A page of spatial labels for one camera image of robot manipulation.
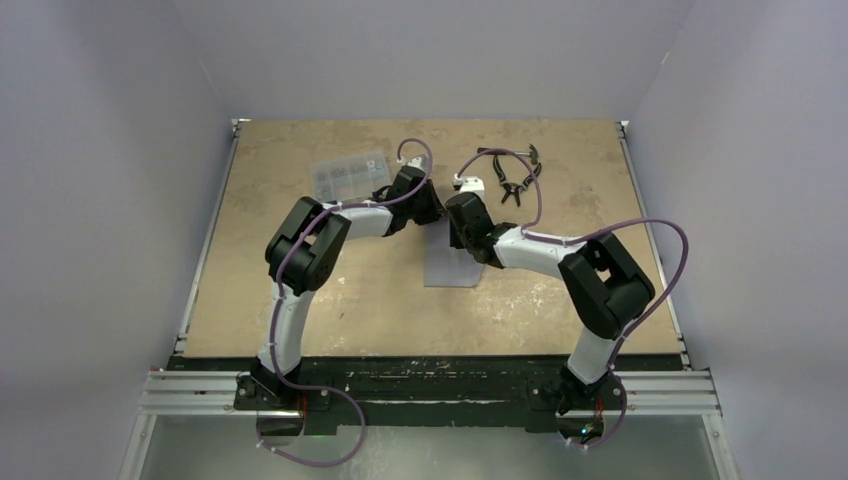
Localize clear plastic screw box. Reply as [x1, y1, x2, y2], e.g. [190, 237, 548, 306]
[310, 150, 392, 203]

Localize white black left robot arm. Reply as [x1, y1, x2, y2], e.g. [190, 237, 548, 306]
[250, 157, 443, 409]

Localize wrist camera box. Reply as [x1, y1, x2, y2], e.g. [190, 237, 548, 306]
[397, 155, 430, 172]
[452, 174, 485, 199]

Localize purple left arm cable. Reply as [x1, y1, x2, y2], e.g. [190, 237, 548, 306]
[270, 137, 435, 470]

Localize black handled pliers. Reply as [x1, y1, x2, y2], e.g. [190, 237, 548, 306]
[491, 152, 544, 208]

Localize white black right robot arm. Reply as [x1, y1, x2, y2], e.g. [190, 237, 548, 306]
[446, 192, 655, 407]

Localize black aluminium base frame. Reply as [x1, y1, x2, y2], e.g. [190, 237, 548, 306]
[140, 355, 720, 436]

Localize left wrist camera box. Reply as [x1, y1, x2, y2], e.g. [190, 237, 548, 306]
[397, 155, 430, 172]

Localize black handled hammer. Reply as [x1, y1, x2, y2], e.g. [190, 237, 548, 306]
[476, 144, 539, 165]

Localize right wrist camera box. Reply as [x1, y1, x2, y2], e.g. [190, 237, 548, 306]
[452, 174, 485, 199]

